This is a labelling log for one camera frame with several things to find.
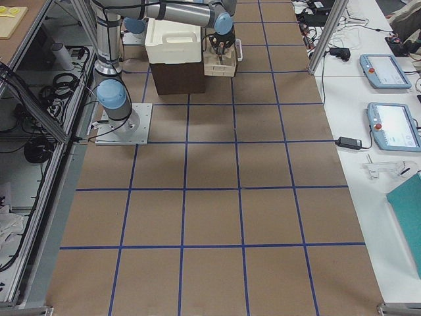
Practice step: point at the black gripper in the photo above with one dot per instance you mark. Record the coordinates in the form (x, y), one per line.
(222, 43)

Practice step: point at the wooden drawer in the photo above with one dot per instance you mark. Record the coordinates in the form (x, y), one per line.
(212, 66)

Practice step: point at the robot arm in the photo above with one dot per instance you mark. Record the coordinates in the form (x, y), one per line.
(111, 91)

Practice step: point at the white plastic tray cabinet top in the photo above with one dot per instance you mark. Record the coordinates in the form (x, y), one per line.
(169, 42)

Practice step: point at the dark brown cabinet body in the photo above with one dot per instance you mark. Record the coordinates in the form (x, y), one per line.
(185, 78)

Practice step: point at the black power adapter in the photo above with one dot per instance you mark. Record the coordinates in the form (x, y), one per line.
(349, 143)

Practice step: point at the far teach pendant tablet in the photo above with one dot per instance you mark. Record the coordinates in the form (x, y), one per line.
(383, 71)

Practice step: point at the teach pendant tablet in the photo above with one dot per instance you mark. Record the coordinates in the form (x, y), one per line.
(383, 71)
(393, 127)

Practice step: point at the near teach pendant tablet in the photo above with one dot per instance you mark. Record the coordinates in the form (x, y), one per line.
(393, 127)

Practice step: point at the teal cloth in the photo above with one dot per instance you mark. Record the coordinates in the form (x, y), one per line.
(405, 201)

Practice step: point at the white crumpled cloth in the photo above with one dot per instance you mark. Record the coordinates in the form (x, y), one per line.
(12, 224)

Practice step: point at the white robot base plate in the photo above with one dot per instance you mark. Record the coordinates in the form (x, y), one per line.
(134, 131)

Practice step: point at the aluminium frame post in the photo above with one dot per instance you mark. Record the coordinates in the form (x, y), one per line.
(327, 32)

